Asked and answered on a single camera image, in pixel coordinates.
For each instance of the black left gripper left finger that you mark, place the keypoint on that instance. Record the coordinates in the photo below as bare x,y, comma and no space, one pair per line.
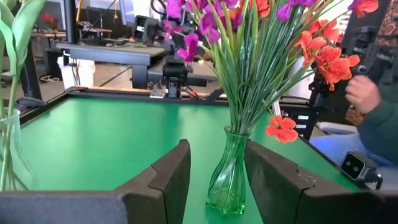
93,208

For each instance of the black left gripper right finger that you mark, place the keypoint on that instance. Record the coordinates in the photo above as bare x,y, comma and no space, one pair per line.
311,208

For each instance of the green ribbed glass vase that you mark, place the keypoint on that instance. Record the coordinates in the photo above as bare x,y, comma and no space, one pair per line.
228,186

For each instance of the clear glass vase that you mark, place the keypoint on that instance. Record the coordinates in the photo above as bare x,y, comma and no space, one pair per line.
26,174

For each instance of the red background flowers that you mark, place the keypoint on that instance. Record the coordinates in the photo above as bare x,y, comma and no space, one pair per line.
48,19

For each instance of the black labelled control box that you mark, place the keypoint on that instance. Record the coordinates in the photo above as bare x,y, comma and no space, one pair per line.
303,133

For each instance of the person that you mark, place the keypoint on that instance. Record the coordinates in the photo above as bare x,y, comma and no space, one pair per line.
382,130

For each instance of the person's hand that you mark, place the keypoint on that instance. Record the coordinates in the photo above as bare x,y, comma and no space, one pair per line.
362,93

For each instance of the grey power strip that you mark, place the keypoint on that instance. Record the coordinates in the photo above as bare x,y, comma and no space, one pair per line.
158,92

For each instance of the white trash bin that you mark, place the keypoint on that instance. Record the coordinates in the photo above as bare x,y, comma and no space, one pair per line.
84,73

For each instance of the grey desk with keyboard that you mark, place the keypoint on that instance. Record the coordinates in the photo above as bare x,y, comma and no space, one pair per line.
202,81

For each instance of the black monitor pole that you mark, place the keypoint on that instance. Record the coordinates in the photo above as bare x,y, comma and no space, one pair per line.
71,21

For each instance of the small grey depth camera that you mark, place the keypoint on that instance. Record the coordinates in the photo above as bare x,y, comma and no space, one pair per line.
353,165

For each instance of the black cylindrical floor post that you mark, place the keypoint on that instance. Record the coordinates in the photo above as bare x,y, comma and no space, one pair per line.
32,77

